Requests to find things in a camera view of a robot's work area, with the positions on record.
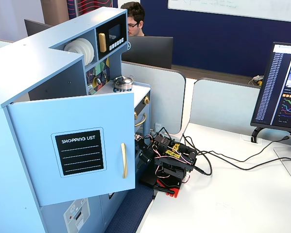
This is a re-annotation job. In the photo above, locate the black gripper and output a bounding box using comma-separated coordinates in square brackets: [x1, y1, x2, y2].
[137, 142, 161, 169]

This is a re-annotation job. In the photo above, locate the blue shopping list cabinet door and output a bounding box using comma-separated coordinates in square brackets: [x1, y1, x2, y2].
[6, 92, 136, 207]

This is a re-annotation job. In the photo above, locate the red table clamp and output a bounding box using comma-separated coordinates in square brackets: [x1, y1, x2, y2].
[153, 184, 181, 199]

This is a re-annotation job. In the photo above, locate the grey desk divider panel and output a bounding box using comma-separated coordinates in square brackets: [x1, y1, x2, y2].
[190, 78, 264, 132]
[121, 60, 187, 135]

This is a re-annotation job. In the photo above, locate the blue round trivet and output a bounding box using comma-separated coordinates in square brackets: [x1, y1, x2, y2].
[112, 86, 134, 94]

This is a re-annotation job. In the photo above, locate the steel toy pot with lid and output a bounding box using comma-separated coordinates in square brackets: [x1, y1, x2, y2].
[113, 75, 136, 91]

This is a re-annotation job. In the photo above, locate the blue fridge door with dispenser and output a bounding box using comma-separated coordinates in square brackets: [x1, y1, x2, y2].
[39, 195, 104, 233]

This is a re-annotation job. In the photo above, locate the black computer monitor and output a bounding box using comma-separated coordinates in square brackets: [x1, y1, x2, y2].
[121, 35, 174, 70]
[24, 19, 54, 37]

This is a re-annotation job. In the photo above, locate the black toy microwave door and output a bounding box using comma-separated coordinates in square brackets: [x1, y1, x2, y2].
[96, 15, 127, 61]

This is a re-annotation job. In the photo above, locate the white toy plate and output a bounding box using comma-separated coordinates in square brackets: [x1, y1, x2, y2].
[79, 37, 96, 64]
[64, 40, 88, 66]
[73, 38, 93, 66]

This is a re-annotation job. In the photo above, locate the yellow white desk clutter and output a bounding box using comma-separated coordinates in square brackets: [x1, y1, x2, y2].
[251, 74, 264, 87]

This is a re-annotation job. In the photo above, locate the seated person with glasses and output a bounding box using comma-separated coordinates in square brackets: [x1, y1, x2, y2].
[120, 1, 146, 37]

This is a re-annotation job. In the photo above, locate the blue toy kitchen unit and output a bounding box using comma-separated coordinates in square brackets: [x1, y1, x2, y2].
[0, 6, 152, 233]

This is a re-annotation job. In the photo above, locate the computer monitor showing graphs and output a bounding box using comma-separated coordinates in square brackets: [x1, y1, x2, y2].
[250, 41, 291, 134]

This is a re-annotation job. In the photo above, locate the gold curved cabinet door handle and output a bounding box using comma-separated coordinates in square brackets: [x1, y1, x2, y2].
[120, 142, 128, 179]

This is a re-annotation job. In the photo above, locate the gold oven handle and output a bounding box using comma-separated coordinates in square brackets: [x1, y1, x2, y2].
[135, 113, 147, 128]

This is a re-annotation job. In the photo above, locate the black cable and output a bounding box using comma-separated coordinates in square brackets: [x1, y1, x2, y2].
[193, 151, 291, 172]
[183, 133, 291, 176]

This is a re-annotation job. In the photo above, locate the black monitor cable bracket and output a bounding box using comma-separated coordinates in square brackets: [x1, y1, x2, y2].
[251, 126, 267, 144]

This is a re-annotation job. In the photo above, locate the gold microwave handle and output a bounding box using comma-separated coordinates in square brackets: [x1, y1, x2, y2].
[98, 33, 107, 53]

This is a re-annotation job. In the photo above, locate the wall whiteboard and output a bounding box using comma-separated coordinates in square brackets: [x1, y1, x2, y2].
[167, 0, 291, 23]

